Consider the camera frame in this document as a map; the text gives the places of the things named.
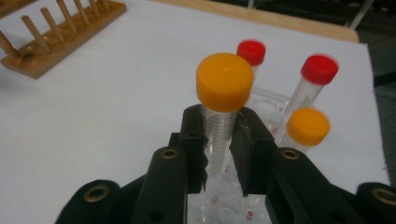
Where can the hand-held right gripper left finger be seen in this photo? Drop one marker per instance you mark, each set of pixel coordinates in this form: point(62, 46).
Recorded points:
point(168, 180)

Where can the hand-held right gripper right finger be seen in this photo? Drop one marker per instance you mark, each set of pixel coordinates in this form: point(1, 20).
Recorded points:
point(280, 186)

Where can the orange cap test tube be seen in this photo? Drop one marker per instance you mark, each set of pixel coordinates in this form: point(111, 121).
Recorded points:
point(308, 126)
point(224, 81)

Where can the red cap test tube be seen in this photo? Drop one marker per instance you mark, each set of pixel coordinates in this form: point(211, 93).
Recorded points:
point(319, 69)
point(251, 51)

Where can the wooden test tube rack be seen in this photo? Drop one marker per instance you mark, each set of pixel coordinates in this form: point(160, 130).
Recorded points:
point(40, 63)

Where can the white table mat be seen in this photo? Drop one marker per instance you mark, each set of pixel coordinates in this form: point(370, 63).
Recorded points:
point(93, 124)

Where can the grey metal stand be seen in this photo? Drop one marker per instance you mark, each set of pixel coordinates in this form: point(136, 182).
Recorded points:
point(362, 12)

